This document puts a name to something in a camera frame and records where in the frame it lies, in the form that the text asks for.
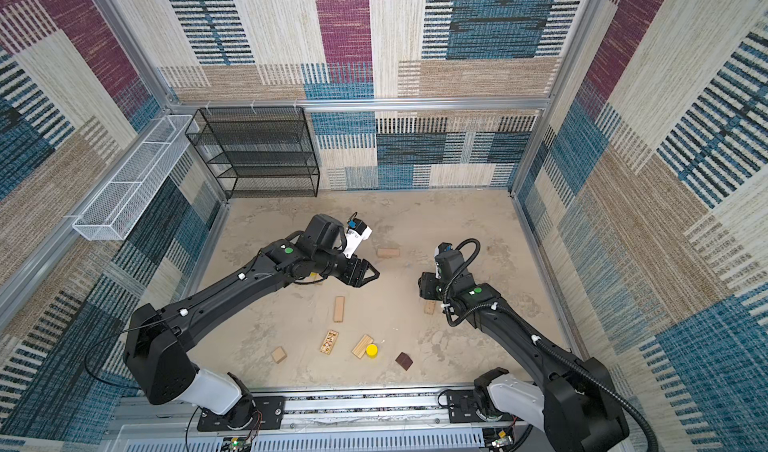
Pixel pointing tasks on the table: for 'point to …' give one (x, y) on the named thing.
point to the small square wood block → (279, 354)
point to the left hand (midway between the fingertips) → (372, 267)
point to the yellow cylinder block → (372, 351)
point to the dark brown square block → (404, 360)
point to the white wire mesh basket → (113, 212)
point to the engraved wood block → (429, 307)
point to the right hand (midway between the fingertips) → (428, 286)
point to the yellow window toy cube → (313, 275)
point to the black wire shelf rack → (258, 152)
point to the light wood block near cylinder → (361, 346)
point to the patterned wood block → (328, 344)
